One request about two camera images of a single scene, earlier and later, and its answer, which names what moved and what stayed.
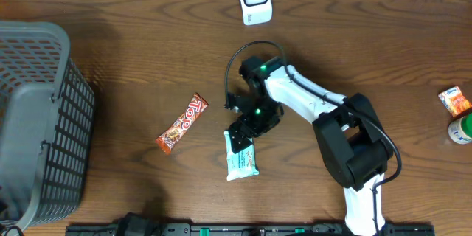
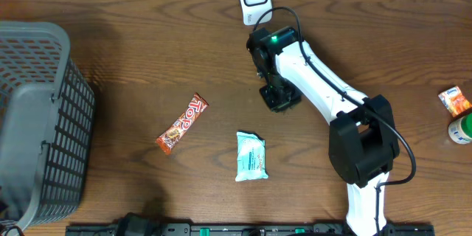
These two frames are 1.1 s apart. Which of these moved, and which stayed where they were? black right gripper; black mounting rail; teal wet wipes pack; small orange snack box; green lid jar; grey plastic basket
Moved: black right gripper; teal wet wipes pack
Stayed: small orange snack box; black mounting rail; green lid jar; grey plastic basket
